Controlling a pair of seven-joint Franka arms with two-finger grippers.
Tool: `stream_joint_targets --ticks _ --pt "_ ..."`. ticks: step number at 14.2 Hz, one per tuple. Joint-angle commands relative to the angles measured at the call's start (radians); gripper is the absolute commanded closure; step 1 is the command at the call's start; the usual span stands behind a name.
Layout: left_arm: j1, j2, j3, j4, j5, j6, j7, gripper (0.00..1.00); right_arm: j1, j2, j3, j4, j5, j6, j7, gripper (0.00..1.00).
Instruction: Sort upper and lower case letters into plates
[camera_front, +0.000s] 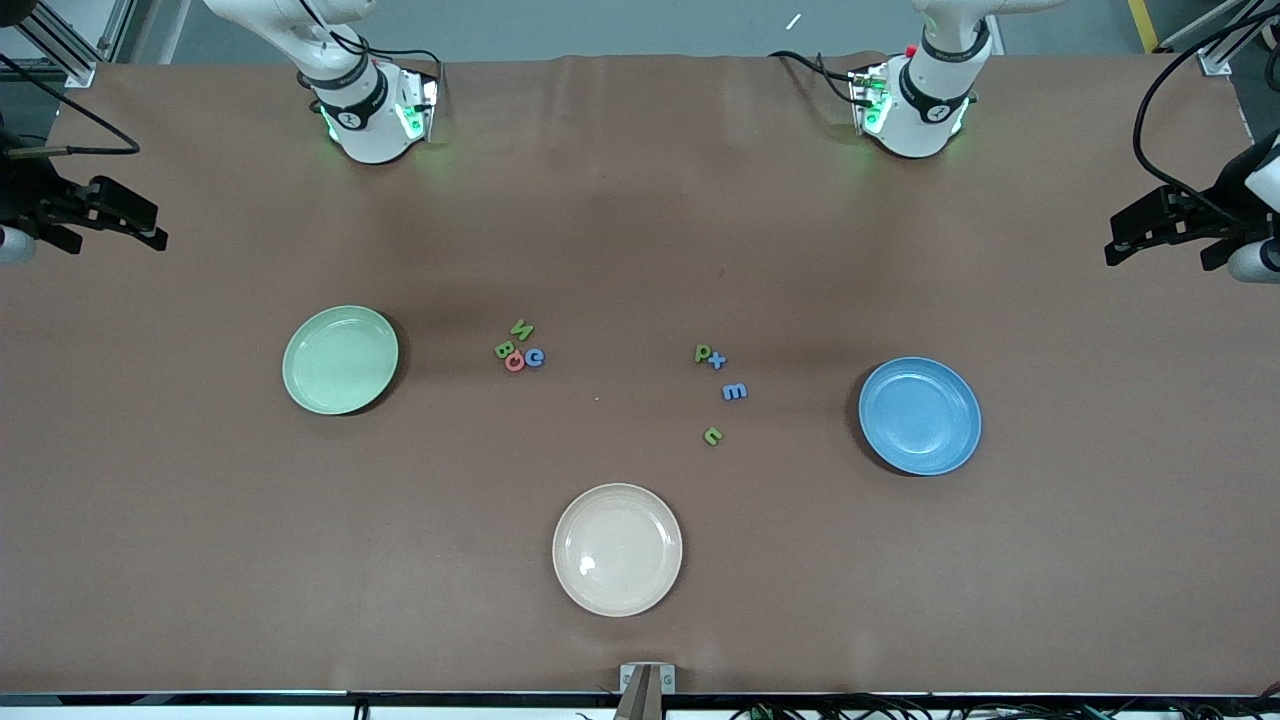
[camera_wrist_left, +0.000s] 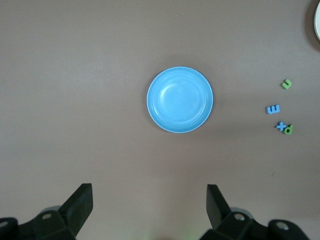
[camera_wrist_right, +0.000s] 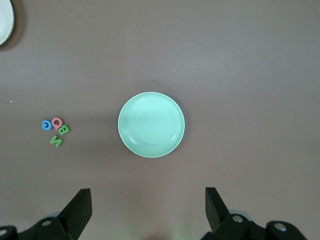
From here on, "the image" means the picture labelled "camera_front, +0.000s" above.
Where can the green letter B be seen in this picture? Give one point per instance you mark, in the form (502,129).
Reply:
(504,350)

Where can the red round letter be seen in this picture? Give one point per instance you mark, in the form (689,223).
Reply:
(515,369)

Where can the blue capital letter C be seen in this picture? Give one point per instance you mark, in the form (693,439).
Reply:
(529,358)

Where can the blue small letter m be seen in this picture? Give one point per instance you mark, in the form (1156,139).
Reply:
(735,392)

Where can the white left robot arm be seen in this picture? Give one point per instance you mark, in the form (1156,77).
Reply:
(915,135)

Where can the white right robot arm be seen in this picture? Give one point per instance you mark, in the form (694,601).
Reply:
(375,145)

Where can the light green plate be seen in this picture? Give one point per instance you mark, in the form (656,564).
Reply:
(335,375)

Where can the blue plate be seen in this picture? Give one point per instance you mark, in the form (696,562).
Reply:
(920,440)

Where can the metal base connector box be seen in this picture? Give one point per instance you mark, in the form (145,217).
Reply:
(862,88)
(428,100)

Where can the brown table cover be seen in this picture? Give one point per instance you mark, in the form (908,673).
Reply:
(640,250)

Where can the beige plate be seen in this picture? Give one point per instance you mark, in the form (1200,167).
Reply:
(617,550)

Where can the aluminium frame post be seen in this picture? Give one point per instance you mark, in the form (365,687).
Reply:
(78,72)
(1215,60)

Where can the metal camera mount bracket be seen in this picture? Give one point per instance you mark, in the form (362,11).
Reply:
(645,700)

